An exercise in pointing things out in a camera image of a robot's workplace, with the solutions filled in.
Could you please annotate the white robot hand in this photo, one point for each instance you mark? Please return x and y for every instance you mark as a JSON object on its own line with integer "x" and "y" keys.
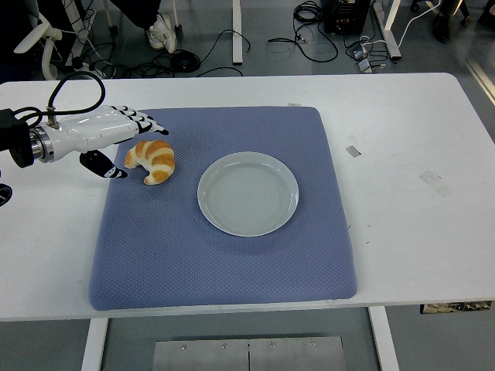
{"x": 96, "y": 129}

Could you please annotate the croissant bread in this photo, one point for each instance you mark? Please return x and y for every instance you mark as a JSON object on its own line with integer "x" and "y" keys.
{"x": 154, "y": 162}

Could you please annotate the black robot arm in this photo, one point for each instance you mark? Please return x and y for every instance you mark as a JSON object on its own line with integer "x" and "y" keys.
{"x": 17, "y": 141}

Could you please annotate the grey round plate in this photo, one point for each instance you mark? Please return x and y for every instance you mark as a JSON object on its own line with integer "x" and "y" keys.
{"x": 247, "y": 197}

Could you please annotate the grey metal plate with screws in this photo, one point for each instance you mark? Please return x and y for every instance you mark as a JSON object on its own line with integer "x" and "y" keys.
{"x": 247, "y": 355}

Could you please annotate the white chair armrest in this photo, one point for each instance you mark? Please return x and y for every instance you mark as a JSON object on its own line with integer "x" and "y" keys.
{"x": 36, "y": 36}

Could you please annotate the person's leg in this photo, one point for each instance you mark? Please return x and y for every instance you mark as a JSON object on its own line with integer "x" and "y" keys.
{"x": 143, "y": 11}

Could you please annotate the white straight table leg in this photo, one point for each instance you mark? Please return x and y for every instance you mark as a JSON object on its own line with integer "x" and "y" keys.
{"x": 236, "y": 35}

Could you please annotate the blue quilted mat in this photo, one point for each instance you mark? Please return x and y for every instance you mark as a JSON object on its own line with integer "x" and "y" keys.
{"x": 216, "y": 270}

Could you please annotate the white table support leg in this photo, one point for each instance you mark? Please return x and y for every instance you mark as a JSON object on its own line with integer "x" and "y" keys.
{"x": 384, "y": 340}
{"x": 93, "y": 344}

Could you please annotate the small grey tape piece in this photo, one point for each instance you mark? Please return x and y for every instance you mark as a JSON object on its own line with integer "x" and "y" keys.
{"x": 353, "y": 151}

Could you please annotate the black equipment box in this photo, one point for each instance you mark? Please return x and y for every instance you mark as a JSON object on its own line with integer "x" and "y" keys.
{"x": 344, "y": 17}

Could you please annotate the white angled table leg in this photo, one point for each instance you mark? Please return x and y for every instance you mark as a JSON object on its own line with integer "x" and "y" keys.
{"x": 388, "y": 35}

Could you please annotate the large clear tape piece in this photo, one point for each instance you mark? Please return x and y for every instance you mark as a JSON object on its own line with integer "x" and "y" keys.
{"x": 435, "y": 183}

